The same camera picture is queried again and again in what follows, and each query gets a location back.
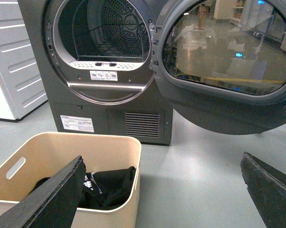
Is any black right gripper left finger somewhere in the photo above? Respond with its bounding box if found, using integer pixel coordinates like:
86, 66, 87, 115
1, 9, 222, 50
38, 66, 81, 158
0, 156, 86, 228

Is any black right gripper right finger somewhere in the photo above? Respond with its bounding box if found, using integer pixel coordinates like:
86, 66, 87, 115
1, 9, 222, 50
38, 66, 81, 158
240, 152, 286, 228

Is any beige plastic laundry hamper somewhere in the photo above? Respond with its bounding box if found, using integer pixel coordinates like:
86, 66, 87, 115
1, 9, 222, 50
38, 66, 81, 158
0, 132, 141, 228

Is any black printed garment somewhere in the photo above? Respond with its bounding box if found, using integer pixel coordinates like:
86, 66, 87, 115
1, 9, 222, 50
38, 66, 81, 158
33, 166, 137, 211

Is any white washing machine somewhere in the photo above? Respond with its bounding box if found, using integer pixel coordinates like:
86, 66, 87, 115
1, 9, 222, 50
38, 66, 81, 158
0, 0, 47, 121

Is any grey round dryer door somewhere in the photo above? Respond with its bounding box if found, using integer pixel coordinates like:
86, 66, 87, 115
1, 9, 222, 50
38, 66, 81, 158
150, 0, 286, 135

